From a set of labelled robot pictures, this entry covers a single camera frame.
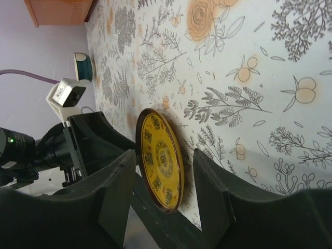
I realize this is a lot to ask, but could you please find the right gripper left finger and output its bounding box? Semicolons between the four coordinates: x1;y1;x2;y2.
1;150;136;248

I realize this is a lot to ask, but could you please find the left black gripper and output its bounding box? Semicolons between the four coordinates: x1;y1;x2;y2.
33;112;135;187

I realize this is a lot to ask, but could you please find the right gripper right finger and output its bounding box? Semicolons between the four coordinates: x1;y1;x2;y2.
193;149;331;248

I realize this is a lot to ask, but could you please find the yellow brown patterned plate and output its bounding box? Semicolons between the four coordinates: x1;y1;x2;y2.
135;108;185;213

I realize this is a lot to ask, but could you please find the orange plastic bin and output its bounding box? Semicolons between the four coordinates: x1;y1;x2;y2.
24;0;93;27

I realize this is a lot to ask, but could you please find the white dark-rimmed bowl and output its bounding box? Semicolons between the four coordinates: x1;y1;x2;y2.
74;52;94;82

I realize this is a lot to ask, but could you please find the floral patterned table mat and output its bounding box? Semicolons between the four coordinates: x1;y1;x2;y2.
86;1;331;227

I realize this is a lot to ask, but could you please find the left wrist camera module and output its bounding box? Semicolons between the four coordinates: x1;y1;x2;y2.
46;78;90;124

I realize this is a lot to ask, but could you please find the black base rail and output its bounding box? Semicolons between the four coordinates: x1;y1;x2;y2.
131;174;203;248

